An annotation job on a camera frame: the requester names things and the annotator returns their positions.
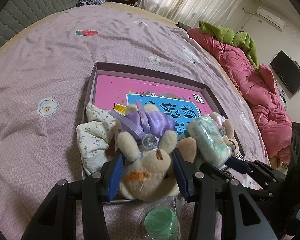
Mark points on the pink red comforter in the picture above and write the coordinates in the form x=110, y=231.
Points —
x=260, y=91

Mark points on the dark floral fabric bundle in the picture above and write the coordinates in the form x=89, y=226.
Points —
x=90, y=2

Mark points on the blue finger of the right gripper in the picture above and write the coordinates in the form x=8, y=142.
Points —
x=215, y=173
x=238, y=165

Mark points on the yellow wet wipes pack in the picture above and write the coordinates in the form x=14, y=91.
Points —
x=118, y=108

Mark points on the green sponge in plastic bag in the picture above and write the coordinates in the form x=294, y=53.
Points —
x=161, y=219

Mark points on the plush bunny pink dress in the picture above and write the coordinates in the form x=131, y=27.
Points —
x=227, y=132

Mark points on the black flat television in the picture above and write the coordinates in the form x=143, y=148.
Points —
x=287, y=70

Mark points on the pink and blue book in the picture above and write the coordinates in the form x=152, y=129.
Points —
x=180, y=104

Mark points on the lilac patterned bed quilt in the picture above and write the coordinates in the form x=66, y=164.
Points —
x=44, y=74

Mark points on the green flower tissue pack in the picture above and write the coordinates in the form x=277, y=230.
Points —
x=183, y=135

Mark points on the green garment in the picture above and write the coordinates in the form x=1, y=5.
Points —
x=240, y=40

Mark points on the brown makeup sponge egg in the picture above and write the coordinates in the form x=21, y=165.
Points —
x=188, y=148

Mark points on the floral white scrunchie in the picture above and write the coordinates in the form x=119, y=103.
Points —
x=94, y=138

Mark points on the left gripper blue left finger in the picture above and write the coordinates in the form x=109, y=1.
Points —
x=111, y=176

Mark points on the white wall air conditioner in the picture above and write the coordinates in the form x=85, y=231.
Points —
x=272, y=19

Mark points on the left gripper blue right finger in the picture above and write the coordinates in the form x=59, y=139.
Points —
x=184, y=172

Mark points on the plush bunny purple dress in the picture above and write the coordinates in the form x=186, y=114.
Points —
x=146, y=140

